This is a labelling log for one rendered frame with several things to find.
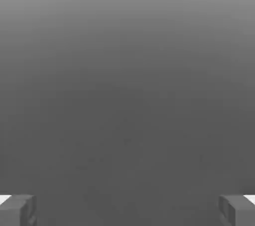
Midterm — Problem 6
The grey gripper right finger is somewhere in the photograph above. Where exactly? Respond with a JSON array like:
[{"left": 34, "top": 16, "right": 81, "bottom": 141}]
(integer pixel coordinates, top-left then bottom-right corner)
[{"left": 218, "top": 194, "right": 255, "bottom": 226}]

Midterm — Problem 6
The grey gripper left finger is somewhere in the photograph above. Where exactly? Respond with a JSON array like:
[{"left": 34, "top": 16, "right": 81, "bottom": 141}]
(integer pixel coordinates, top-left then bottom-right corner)
[{"left": 0, "top": 194, "right": 38, "bottom": 226}]

